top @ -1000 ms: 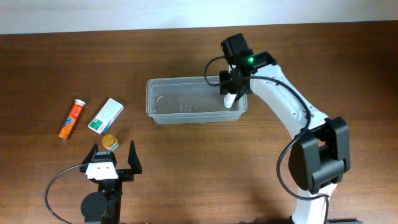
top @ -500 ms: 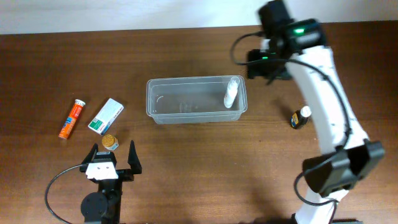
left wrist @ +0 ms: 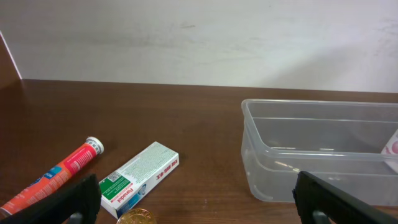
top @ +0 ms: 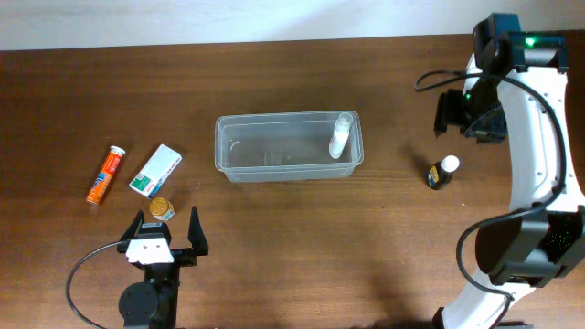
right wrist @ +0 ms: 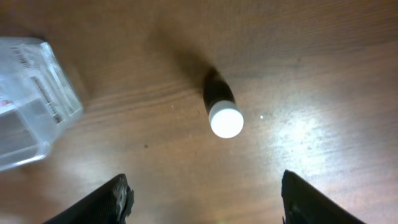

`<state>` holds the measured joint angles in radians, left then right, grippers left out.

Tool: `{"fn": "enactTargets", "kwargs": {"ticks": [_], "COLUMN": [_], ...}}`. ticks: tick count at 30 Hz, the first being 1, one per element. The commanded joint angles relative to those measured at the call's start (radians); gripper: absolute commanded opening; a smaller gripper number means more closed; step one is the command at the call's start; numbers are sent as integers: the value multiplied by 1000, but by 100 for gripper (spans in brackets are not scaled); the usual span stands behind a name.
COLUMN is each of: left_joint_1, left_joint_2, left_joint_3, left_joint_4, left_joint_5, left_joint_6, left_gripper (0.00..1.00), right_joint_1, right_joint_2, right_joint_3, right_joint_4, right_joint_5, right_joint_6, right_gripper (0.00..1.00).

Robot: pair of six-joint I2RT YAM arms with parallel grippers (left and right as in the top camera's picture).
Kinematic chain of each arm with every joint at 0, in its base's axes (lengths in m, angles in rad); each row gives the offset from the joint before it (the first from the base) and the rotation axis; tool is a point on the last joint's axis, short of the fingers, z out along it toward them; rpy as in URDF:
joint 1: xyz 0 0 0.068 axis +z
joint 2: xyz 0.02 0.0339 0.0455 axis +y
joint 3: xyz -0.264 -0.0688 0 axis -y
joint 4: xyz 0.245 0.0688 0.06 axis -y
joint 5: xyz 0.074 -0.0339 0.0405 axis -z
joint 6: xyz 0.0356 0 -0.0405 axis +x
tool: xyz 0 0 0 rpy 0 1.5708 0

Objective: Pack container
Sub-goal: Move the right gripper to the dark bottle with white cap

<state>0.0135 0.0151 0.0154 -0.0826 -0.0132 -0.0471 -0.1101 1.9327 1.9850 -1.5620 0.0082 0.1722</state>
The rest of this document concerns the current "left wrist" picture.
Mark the white green Panadol box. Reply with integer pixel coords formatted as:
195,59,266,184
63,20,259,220
99,142,180,218

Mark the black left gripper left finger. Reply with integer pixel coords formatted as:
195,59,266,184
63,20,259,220
1,174,101,224

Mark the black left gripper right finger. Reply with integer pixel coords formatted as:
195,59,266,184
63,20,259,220
292,171,397,224

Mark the white squeeze bottle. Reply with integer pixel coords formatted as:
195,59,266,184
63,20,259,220
381,130,398,173

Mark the clear plastic container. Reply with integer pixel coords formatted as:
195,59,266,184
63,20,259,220
241,99,397,206

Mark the orange effervescent tablet tube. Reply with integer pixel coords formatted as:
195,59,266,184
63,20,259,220
1,136,104,217

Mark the small gold-lid jar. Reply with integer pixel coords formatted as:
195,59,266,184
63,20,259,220
117,208,157,224

